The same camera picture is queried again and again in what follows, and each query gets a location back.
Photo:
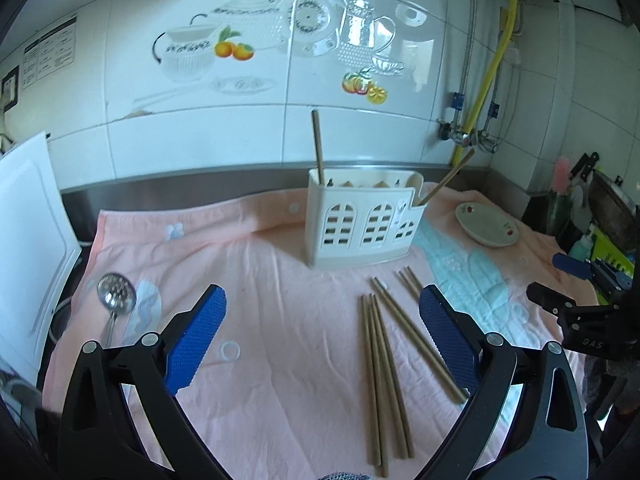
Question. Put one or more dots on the wooden chopstick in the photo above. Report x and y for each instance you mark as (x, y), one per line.
(377, 410)
(387, 385)
(397, 385)
(415, 278)
(410, 286)
(400, 322)
(317, 145)
(445, 178)
(369, 385)
(406, 321)

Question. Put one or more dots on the white plastic utensil holder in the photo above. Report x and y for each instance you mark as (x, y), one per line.
(320, 200)

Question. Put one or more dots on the teal bottle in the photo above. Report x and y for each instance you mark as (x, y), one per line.
(582, 245)

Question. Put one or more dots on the dark wok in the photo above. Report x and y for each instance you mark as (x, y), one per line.
(612, 200)

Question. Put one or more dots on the pink brush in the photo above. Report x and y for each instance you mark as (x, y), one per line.
(561, 172)

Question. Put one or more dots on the green plastic crate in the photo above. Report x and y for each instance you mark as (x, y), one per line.
(617, 255)

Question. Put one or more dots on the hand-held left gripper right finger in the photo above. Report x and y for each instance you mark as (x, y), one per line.
(447, 335)

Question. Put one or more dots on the pink towel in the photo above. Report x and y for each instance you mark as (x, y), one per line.
(280, 270)

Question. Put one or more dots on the wall notice sheet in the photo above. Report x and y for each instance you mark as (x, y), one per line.
(50, 52)

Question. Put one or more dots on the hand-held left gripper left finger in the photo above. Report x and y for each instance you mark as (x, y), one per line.
(197, 340)

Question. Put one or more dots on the metal slotted spoon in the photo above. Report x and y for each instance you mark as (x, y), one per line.
(115, 290)

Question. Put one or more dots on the grey knit cloth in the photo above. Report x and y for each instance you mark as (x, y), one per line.
(337, 476)

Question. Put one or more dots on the white cutting board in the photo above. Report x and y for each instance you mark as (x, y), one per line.
(30, 240)

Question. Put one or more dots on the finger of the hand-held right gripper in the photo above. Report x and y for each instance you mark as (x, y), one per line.
(547, 300)
(570, 265)

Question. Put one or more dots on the small white floral plate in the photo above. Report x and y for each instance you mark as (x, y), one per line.
(485, 225)

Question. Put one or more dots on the metal pipe valves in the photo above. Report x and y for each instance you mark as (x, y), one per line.
(467, 137)

